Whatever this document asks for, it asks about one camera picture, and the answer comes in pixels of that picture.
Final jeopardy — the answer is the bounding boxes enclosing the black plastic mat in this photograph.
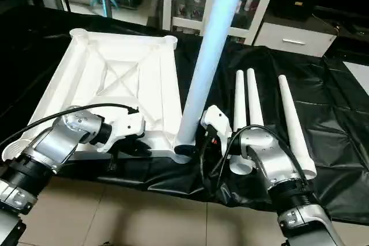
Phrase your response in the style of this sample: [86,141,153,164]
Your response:
[0,5,369,226]

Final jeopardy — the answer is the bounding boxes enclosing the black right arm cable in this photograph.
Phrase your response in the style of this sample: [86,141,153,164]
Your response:
[198,125,307,194]

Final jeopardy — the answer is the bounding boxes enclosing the white plastic table top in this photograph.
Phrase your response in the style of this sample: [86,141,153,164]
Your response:
[2,28,194,166]

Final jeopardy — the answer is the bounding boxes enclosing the white drawer unit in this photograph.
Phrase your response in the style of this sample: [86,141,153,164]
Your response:
[254,22,338,58]

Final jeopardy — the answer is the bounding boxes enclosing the white plastic table leg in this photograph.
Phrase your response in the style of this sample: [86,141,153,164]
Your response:
[173,0,250,156]
[278,74,318,180]
[246,68,265,129]
[229,70,254,176]

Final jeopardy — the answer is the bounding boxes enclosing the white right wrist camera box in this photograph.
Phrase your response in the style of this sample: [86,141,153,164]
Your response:
[200,105,234,157]

